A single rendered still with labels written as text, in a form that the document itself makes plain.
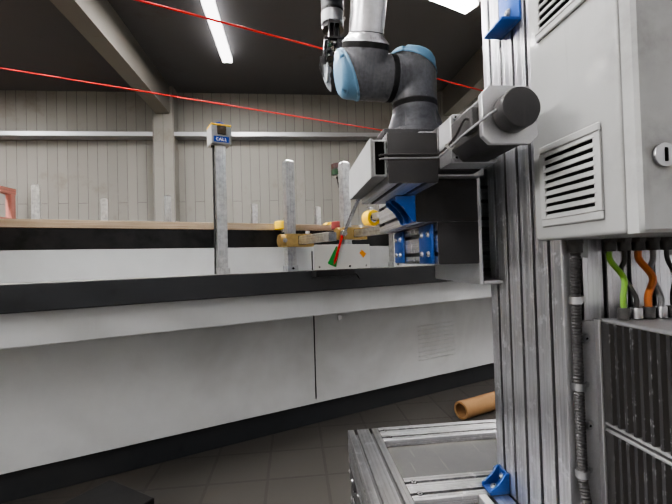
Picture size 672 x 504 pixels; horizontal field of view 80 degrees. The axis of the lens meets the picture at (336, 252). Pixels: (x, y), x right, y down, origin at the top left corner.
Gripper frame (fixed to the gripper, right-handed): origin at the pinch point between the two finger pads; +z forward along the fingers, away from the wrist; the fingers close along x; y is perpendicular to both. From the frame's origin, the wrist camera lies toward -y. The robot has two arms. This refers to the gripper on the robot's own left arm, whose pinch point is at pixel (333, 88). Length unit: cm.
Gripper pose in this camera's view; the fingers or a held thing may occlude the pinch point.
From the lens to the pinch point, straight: 146.3
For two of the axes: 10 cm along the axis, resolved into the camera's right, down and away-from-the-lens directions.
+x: 9.9, -0.3, 1.1
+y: 1.1, -0.2, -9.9
